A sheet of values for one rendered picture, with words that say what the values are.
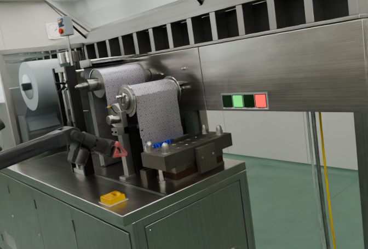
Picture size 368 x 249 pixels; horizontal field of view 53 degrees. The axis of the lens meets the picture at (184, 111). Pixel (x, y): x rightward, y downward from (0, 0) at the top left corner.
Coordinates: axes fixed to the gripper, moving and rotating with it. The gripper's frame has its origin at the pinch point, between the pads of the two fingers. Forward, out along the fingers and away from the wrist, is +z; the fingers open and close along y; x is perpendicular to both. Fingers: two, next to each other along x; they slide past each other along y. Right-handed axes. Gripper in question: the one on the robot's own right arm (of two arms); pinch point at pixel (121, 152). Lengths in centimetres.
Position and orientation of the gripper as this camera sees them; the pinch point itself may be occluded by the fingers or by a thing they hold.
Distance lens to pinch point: 159.0
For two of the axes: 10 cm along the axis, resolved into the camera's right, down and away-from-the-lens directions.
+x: 2.8, -9.3, 2.3
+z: 7.0, 3.6, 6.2
